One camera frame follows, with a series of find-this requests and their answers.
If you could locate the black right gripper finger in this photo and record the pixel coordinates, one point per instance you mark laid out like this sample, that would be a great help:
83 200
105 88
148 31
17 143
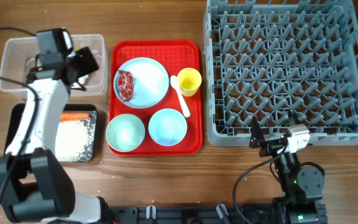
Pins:
257 138
292 119

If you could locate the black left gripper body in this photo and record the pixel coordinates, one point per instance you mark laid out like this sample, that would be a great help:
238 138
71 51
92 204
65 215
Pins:
84 61

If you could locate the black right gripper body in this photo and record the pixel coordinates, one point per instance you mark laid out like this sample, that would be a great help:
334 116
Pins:
271 147

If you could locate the red snack wrapper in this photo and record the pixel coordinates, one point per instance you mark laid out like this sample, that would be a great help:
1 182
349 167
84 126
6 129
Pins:
126 85

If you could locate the yellow plastic cup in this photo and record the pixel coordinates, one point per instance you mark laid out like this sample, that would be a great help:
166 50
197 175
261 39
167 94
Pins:
189 80

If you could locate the white plastic spoon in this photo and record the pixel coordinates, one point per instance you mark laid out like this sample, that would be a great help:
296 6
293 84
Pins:
174 84

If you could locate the white tissue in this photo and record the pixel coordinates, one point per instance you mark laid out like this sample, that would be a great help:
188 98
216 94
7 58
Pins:
82 80

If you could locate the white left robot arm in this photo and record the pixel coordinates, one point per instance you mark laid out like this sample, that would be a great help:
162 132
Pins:
33 184

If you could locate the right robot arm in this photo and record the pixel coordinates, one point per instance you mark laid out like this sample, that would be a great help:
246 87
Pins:
302 183

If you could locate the grey dishwasher rack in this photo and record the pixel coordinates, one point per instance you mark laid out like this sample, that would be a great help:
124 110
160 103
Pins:
266 58

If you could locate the black food waste tray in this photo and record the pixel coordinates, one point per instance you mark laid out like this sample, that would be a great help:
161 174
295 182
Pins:
82 107

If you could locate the orange carrot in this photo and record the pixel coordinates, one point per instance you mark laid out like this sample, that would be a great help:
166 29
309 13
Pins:
74 116

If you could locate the clear plastic bin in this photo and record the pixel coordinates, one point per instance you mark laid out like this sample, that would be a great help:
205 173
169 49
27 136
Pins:
19 57

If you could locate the light blue plate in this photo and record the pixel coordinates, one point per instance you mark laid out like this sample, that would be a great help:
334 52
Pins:
151 82

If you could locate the spilled white rice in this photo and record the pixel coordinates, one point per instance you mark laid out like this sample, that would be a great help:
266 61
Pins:
75 139

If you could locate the mint green bowl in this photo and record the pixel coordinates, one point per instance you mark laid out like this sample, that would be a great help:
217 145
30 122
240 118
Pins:
125 133

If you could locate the light blue bowl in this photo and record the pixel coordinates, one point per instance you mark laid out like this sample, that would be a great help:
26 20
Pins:
167 127

